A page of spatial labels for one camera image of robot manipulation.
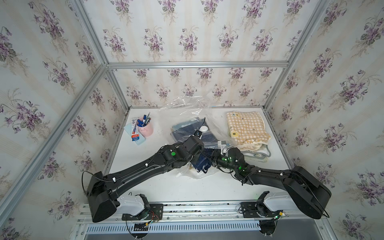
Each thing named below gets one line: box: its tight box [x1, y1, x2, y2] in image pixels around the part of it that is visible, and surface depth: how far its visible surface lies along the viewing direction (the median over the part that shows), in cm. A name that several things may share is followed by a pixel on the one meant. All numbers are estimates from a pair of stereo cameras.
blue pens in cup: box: [137, 111, 152, 127], surface depth 100 cm
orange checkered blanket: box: [226, 111, 272, 151], surface depth 100 cm
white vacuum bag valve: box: [199, 125, 209, 132], surface depth 94 cm
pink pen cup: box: [136, 116, 154, 138], surface depth 101 cm
